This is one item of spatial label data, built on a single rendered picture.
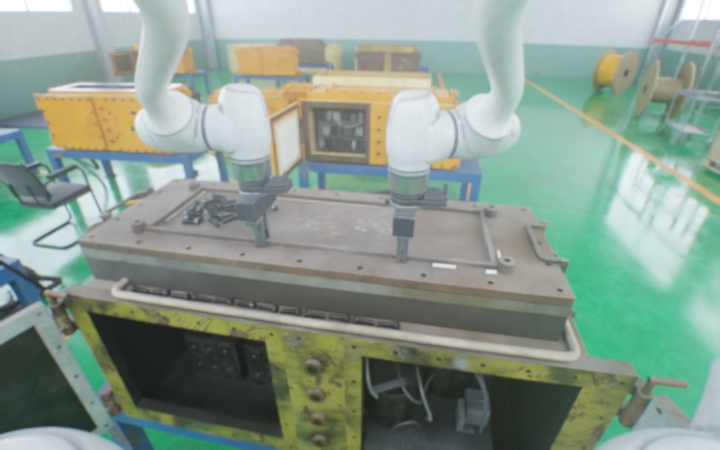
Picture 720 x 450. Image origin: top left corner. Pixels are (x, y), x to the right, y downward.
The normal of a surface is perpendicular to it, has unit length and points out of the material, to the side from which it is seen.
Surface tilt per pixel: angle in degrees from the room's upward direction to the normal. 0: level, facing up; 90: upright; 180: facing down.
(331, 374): 90
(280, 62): 90
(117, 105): 90
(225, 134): 92
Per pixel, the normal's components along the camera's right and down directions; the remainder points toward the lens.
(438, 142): 0.31, 0.45
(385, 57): -0.16, 0.49
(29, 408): 0.89, 0.23
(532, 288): 0.00, -0.87
